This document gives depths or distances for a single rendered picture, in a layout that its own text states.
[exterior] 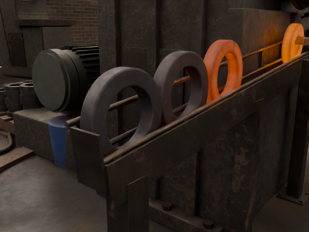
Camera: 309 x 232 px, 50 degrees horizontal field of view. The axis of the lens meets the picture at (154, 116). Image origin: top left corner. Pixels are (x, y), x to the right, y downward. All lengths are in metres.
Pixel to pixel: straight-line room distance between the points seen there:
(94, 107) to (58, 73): 1.44
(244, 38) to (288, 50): 0.23
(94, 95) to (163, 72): 0.19
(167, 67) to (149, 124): 0.12
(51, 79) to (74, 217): 0.85
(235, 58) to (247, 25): 0.25
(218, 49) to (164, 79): 0.22
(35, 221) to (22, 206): 0.16
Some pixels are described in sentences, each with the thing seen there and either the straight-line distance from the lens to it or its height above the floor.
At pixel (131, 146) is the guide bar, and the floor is 0.61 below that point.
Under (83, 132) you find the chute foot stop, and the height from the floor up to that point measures 0.65.
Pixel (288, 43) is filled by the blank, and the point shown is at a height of 0.75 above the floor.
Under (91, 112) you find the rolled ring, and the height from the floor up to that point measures 0.69.
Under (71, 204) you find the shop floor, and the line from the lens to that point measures 1.67.
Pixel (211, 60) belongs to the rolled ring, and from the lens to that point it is 0.83.
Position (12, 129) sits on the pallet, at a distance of 2.72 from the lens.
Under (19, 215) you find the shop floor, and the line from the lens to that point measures 1.66.
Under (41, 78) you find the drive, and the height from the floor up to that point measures 0.51.
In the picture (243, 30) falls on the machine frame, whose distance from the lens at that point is 1.15.
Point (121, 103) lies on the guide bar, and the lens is 0.67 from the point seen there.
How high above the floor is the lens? 0.82
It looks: 16 degrees down
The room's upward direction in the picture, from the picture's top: straight up
